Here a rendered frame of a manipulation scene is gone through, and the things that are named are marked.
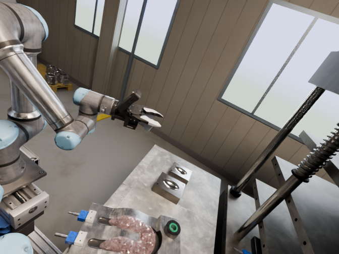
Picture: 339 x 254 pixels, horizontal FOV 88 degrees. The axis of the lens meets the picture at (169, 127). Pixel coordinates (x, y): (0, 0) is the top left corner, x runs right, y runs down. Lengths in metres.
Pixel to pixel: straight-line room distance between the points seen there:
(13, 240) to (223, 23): 2.74
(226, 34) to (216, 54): 0.27
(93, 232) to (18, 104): 0.66
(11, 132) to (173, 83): 2.45
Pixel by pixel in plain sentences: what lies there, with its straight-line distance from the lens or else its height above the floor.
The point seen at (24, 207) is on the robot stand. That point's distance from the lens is 0.98.
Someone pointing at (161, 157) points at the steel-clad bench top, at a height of 0.80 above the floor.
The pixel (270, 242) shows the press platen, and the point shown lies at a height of 1.04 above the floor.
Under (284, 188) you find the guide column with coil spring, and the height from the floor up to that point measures 1.30.
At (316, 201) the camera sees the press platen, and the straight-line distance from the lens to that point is 1.32.
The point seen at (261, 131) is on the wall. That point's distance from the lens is 2.86.
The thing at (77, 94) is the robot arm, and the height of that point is 1.46.
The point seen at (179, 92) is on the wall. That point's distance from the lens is 2.96.
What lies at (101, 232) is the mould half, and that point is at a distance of 1.06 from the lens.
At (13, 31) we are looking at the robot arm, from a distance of 0.73.
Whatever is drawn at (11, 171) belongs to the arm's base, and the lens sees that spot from 0.98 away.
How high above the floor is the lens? 1.80
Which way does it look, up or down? 28 degrees down
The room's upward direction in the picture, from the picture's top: 23 degrees clockwise
